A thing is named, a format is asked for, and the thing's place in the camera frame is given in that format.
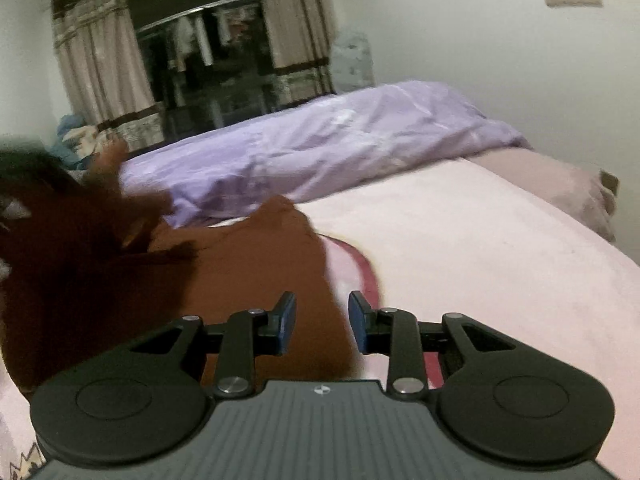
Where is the mauve bed sheet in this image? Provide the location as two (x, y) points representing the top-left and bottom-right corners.
(465, 149), (618, 243)

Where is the small beige wall switch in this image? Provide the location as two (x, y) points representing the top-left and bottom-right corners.
(599, 169), (621, 197)

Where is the beige striped curtain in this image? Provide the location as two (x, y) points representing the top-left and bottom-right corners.
(254, 0), (337, 99)
(50, 0), (167, 150)

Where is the brown jacket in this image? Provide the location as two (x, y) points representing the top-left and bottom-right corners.
(0, 139), (362, 392)

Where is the pile of clothes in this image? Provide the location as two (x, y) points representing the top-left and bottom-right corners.
(54, 111), (103, 167)

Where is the purple duvet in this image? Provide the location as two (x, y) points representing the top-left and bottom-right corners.
(120, 80), (534, 229)

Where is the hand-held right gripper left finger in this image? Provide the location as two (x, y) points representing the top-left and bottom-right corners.
(126, 291), (299, 401)

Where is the row of hanging clothes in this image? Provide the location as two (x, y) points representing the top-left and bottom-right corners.
(167, 2), (266, 73)

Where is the bed with pink sheet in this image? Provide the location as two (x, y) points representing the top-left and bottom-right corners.
(0, 152), (640, 480)

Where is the dark balcony window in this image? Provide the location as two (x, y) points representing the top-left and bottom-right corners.
(124, 0), (281, 137)

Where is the white patterned pillow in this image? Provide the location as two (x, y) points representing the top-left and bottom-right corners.
(329, 30), (377, 95)

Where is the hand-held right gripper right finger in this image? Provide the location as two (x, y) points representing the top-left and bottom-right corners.
(347, 290), (522, 401)

